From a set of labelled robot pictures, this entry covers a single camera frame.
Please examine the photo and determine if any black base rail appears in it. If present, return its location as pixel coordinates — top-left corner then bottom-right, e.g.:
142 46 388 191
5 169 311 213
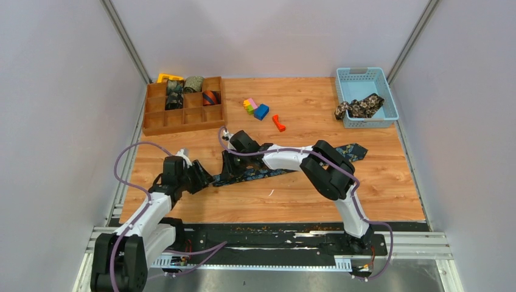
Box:
168 223 389 268

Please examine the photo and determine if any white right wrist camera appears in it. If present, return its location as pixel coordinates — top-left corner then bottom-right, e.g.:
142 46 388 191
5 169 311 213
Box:
221 130 233 141

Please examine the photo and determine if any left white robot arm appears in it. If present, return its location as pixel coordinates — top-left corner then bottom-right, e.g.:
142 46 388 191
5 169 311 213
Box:
90 153 214 291

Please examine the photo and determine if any blue toy block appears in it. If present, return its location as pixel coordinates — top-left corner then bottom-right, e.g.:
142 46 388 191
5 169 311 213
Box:
254 104 270 120

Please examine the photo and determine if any rolled dark green tie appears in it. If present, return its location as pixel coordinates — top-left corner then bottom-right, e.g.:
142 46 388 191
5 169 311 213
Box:
166 80 184 95

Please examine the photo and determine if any white slotted cable duct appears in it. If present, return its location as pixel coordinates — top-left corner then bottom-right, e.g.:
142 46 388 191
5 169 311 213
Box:
97 252 352 273

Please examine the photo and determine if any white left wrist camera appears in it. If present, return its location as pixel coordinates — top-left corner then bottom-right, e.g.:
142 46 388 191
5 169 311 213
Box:
175 148 192 167

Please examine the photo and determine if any brown floral necktie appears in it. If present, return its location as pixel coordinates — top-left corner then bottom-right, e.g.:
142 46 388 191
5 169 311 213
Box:
334 93 385 120

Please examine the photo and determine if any red toy block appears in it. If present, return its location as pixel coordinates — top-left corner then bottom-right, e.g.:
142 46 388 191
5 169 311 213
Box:
272 114 286 132

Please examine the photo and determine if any rolled orange striped tie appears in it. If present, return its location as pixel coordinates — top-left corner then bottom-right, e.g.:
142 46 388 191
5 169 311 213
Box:
202 90 221 106

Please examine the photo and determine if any rolled camouflage tie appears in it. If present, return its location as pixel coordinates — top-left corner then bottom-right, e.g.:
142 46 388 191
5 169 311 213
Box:
165 92 184 110

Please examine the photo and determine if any yellow plastic object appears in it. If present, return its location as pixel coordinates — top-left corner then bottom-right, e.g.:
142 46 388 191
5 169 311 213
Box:
156 73 184 83

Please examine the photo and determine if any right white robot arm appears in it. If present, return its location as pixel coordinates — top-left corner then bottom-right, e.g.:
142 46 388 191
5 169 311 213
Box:
218 127 372 254

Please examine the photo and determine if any rolled olive tie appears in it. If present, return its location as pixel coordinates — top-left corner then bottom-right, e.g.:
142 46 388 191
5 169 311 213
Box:
183 75 204 94

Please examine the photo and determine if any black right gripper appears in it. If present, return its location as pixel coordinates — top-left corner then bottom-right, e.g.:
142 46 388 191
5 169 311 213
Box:
221 149 250 181

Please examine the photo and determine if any light blue plastic basket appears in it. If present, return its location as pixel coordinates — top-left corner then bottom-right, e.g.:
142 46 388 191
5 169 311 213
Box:
335 67 399 129

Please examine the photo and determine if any wooden compartment tray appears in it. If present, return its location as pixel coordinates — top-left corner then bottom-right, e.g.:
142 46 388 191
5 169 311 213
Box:
142 77 226 136

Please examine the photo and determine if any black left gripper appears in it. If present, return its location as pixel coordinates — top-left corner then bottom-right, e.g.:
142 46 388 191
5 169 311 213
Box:
178 159 217 195

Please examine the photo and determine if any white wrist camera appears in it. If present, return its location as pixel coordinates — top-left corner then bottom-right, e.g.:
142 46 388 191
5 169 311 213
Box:
175 148 192 167
221 130 233 141

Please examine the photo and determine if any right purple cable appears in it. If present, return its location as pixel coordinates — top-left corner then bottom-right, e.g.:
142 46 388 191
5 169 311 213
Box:
218 126 394 282

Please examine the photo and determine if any blue patterned necktie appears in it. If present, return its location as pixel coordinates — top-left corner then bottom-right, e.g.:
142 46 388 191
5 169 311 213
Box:
212 143 368 187

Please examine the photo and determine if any pink toy block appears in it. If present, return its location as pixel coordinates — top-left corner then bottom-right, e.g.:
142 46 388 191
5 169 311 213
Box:
247 98 257 110

